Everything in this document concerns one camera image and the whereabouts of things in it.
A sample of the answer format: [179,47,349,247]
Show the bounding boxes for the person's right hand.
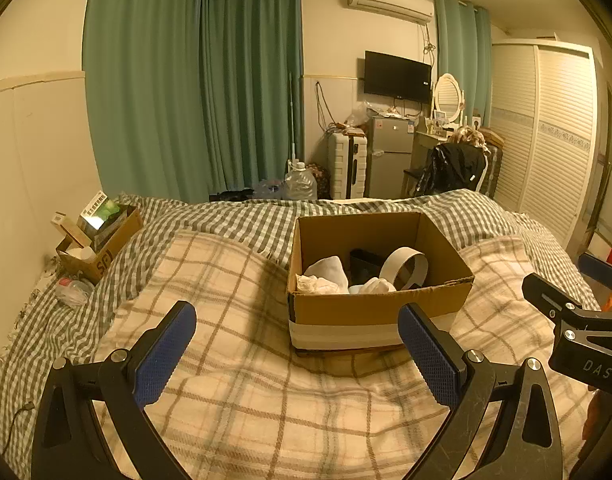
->
[582,387,607,457]

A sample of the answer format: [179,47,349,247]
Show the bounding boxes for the white louvred wardrobe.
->
[490,40,599,251]

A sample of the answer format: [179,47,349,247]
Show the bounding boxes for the green checked quilt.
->
[0,187,601,461]

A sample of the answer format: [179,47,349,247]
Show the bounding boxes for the white tissue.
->
[297,274,339,295]

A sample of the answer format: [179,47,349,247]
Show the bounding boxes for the silver small fridge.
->
[366,116,414,200]

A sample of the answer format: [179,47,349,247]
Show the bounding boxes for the clear plastic bag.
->
[56,277,94,308]
[346,101,374,128]

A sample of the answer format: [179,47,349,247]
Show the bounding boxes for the dark patterned bag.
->
[308,162,331,200]

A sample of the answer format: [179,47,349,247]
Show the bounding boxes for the black jacket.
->
[417,142,489,196]

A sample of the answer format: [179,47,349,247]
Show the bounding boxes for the black floor bag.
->
[208,188,257,203]

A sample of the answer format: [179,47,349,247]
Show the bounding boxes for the white cloth bundle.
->
[348,276,397,296]
[304,255,350,295]

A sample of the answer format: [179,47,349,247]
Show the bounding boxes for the hanging wall cables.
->
[314,81,337,131]

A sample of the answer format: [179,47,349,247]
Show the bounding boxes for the thin white pole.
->
[288,72,299,161]

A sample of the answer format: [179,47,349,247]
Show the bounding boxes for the white dressing table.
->
[411,130,454,171]

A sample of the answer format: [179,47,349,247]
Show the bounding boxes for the oval white mirror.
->
[432,73,465,123]

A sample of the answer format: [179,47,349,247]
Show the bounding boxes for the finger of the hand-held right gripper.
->
[522,272,612,333]
[578,252,612,291]

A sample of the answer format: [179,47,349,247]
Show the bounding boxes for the brown fluffy item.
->
[448,127,486,148]

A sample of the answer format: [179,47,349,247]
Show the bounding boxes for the black wall television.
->
[363,50,433,103]

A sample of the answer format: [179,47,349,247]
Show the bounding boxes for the large clear water jug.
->
[284,161,318,201]

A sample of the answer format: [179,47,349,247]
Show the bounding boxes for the narrow green curtain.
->
[198,0,304,201]

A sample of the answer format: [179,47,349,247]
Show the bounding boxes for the large cardboard box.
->
[286,211,475,353]

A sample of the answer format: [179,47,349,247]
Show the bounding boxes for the black charging cable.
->
[8,400,34,456]

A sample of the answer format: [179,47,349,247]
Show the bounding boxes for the green printed carton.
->
[77,191,122,233]

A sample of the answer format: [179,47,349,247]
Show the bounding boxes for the light green curtain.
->
[432,0,492,131]

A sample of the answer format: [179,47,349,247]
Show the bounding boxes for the white ribbed suitcase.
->
[327,132,369,200]

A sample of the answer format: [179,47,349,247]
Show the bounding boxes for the beige slim carton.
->
[50,212,89,251]

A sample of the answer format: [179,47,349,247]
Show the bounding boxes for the white air conditioner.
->
[342,0,434,23]

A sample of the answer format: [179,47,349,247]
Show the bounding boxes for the wide white tape roll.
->
[379,247,431,291]

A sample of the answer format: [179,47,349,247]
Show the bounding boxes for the small cardboard box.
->
[56,204,144,286]

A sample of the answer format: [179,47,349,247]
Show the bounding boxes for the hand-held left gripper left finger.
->
[32,301,197,480]

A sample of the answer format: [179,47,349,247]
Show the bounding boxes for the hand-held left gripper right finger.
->
[398,301,566,480]

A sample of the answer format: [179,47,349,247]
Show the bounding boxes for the beige plaid blanket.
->
[93,230,604,480]

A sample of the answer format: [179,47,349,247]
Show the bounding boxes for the wide green curtain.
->
[83,0,207,206]

